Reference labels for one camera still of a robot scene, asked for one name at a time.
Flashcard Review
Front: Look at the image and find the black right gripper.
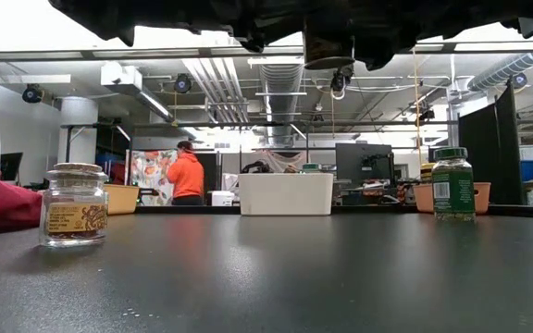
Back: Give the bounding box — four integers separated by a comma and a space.
270, 0, 434, 71

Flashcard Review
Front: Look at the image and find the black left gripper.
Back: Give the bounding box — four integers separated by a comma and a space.
130, 0, 275, 53

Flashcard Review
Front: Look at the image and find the glass spice jar cork lid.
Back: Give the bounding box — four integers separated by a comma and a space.
38, 162, 109, 249

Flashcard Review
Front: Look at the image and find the hanging mesh cloth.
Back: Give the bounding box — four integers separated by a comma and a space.
252, 149, 307, 175

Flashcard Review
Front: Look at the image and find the black computer monitor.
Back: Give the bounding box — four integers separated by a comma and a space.
334, 142, 395, 186
0, 152, 24, 182

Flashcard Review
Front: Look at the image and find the white ceiling unit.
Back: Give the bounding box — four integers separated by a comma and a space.
100, 63, 176, 125

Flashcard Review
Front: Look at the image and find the white plastic bin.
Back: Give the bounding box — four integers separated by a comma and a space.
238, 172, 335, 216

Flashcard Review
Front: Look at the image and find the white desktop device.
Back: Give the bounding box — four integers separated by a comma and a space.
209, 190, 236, 207

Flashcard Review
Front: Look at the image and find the floral printed board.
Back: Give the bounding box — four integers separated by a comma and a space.
130, 148, 179, 207

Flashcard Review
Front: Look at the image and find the terracotta plastic bin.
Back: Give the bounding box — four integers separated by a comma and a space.
413, 181, 492, 216

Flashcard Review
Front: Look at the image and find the black partition screen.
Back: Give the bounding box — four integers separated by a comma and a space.
458, 79, 525, 205

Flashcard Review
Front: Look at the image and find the tan plastic bin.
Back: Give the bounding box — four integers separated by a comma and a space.
104, 184, 141, 216

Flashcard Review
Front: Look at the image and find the white ceiling light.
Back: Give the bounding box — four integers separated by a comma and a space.
5, 73, 72, 85

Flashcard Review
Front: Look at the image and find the silver flexible duct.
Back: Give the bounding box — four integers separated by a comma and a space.
259, 63, 304, 145

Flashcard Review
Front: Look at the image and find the yellow hanging cord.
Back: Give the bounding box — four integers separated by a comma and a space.
412, 50, 423, 167

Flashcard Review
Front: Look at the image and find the spiral metal duct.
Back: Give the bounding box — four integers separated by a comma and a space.
467, 49, 533, 93

